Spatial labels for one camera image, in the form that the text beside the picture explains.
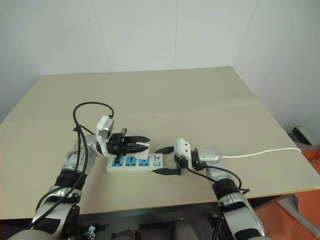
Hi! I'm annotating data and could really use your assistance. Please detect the small shiny metal part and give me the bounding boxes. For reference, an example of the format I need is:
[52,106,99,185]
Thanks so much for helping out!
[83,224,97,240]

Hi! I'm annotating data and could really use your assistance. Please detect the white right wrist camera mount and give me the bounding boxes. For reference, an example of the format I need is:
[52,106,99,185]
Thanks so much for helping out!
[174,137,194,170]

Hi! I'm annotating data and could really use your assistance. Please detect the dark rounded shape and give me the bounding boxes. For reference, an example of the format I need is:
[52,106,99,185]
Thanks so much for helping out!
[113,227,141,240]

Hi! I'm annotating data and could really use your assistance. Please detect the grey mat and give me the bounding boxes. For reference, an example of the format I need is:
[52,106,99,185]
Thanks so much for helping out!
[276,194,320,227]

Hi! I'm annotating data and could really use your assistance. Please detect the white power strip cable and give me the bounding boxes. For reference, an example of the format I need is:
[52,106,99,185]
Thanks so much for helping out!
[221,147,303,160]

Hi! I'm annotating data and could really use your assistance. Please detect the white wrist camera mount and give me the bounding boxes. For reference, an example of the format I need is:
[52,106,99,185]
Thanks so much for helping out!
[174,137,194,170]
[95,115,116,158]

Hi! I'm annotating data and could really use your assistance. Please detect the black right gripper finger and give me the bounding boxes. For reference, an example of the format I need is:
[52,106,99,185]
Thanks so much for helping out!
[154,145,176,155]
[152,167,182,177]

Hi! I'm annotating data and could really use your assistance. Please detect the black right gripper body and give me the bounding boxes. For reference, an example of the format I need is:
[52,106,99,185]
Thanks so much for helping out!
[173,153,191,171]

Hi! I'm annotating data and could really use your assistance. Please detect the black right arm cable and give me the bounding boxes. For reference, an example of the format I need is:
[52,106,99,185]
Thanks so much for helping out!
[184,159,251,240]

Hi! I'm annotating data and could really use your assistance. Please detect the white charger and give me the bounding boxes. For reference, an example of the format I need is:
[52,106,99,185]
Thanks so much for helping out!
[135,141,151,160]

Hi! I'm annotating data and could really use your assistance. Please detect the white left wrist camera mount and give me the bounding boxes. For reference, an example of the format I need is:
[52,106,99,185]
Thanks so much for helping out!
[95,115,116,158]

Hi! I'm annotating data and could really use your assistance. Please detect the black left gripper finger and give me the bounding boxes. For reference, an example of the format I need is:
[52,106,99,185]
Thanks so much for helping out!
[124,135,151,144]
[122,142,148,154]

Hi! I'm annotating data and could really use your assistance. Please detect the white power strip blue sockets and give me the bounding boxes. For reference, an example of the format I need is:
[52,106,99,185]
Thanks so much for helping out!
[106,152,176,174]

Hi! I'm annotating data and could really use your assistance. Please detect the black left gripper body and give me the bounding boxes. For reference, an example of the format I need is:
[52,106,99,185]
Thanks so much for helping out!
[107,127,129,164]

